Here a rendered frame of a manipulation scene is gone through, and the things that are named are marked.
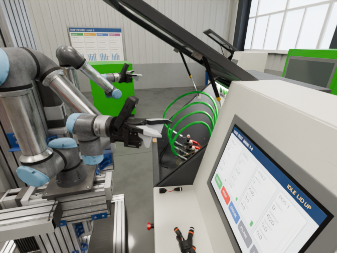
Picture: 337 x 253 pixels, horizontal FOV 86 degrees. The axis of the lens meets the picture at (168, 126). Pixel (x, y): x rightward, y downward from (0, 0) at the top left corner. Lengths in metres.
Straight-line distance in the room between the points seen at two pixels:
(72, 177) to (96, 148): 0.38
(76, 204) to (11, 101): 0.61
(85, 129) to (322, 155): 0.63
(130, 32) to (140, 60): 1.00
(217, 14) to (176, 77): 2.81
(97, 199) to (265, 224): 0.84
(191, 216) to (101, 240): 1.09
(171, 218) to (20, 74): 0.81
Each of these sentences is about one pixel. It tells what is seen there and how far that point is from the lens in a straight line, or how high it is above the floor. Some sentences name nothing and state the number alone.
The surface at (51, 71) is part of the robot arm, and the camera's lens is 0.85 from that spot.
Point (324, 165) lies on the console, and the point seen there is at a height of 1.48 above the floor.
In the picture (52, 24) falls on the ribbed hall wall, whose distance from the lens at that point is 7.95.
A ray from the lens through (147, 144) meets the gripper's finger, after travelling 0.54.
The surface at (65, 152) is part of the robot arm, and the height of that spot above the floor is 1.23.
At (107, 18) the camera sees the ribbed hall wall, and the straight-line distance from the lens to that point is 7.65.
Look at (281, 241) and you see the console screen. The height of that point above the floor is 1.29.
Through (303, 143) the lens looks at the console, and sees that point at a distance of 0.51.
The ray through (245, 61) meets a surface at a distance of 4.08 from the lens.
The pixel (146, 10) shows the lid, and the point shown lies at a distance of 0.76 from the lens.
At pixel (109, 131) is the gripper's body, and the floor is 1.44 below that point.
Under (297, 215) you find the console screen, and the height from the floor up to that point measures 1.36.
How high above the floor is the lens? 1.69
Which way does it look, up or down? 24 degrees down
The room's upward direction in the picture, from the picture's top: straight up
